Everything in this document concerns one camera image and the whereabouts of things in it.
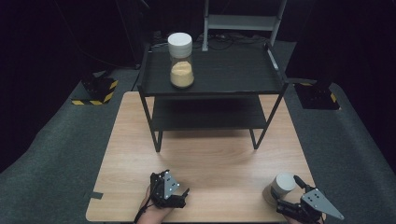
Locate black two-tier shelf rack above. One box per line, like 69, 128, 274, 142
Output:
136, 41, 290, 153

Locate white-lidded jar of beige powder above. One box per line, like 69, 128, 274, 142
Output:
262, 173, 297, 206

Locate black yellow-striped stand base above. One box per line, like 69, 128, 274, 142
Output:
71, 77, 120, 106
293, 81, 341, 111

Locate black floor cable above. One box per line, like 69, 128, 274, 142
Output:
191, 33, 269, 51

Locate grey metal stand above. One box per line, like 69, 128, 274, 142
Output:
201, 0, 288, 52

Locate person's right hand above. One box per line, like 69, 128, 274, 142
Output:
282, 214, 327, 224

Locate white floor cable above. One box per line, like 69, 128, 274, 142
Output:
150, 41, 171, 50

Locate white-lidded jar of yellow powder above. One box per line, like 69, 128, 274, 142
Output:
167, 32, 195, 90

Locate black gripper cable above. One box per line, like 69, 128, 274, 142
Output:
134, 199, 155, 224

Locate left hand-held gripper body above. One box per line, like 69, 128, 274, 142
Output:
149, 169, 188, 209

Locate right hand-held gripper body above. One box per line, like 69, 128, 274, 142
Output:
276, 185, 346, 224

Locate grey tape strip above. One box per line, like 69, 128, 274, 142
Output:
84, 190, 105, 201

